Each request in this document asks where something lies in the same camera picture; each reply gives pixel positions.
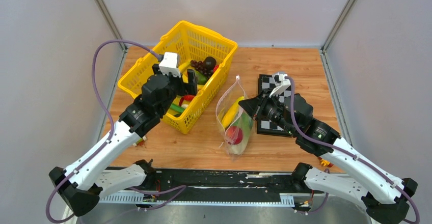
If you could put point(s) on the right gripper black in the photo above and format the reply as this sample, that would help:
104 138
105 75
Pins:
255 106

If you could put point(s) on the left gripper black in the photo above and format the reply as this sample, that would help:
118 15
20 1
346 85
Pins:
192 88

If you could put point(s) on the green lettuce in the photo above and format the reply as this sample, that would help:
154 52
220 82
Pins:
246 124

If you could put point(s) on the clear zip top bag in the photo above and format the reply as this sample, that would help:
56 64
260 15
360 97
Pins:
224 103

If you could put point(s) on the yellow banana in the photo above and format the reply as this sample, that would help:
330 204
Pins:
183 67
229 116

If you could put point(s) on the red yellow apple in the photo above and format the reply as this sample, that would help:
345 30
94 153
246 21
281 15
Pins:
234 135

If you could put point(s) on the yellow plastic basket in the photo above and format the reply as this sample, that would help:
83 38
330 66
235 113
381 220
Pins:
194 42

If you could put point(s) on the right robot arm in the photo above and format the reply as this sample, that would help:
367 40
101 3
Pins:
385 198

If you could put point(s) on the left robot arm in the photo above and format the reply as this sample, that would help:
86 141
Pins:
114 145

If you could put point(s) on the dark red grapes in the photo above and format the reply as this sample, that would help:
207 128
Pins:
198 66

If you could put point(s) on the red pepper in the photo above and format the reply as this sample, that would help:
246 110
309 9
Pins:
185 98

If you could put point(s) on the orange green mango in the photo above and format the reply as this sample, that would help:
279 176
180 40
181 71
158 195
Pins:
201 79

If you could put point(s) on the black white checkerboard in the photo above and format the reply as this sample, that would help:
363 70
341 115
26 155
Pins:
266 127

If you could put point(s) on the green cucumber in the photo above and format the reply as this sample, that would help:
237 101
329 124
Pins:
177 108

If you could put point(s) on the dark avocado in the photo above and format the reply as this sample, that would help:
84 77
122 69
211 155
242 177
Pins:
209 63

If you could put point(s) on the red green toy car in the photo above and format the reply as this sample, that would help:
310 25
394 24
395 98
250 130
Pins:
140 142

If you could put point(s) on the orange yellow toy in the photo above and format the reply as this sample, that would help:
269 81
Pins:
325 163

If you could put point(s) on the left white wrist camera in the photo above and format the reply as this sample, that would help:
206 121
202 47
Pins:
169 65

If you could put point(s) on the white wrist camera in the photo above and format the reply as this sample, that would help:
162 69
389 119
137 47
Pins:
282 82
169 65

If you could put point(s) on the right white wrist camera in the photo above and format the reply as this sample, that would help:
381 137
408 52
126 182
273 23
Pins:
282 82

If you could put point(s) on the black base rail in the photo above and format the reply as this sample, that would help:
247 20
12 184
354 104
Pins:
208 186

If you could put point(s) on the aluminium frame base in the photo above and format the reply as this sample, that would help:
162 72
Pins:
84 191

